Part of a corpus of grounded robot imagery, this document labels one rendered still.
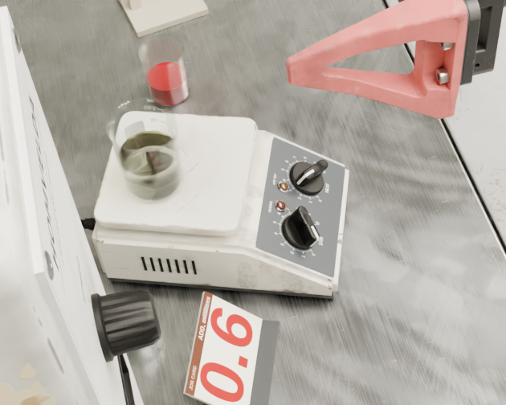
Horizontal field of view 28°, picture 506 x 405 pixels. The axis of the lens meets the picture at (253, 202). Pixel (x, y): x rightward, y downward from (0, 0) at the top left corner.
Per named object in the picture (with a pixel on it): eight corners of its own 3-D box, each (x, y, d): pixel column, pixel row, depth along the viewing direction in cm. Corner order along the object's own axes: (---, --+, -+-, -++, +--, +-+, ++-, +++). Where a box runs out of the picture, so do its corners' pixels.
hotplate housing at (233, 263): (348, 182, 92) (350, 124, 86) (336, 304, 84) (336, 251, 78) (112, 166, 95) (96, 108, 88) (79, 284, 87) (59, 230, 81)
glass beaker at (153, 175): (109, 193, 82) (90, 128, 76) (148, 149, 85) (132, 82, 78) (169, 222, 80) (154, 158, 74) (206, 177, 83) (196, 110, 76)
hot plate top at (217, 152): (259, 124, 86) (259, 116, 86) (239, 239, 79) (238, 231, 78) (123, 116, 88) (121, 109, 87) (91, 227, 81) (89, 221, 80)
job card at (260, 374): (280, 323, 83) (278, 296, 80) (266, 423, 78) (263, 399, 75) (207, 317, 84) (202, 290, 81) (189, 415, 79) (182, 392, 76)
